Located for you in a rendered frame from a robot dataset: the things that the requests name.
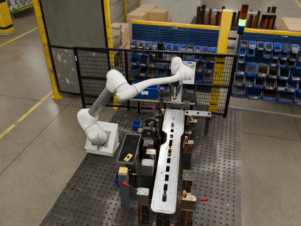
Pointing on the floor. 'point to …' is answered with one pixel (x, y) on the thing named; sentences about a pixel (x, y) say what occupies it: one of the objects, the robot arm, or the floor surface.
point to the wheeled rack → (19, 7)
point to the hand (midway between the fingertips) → (174, 95)
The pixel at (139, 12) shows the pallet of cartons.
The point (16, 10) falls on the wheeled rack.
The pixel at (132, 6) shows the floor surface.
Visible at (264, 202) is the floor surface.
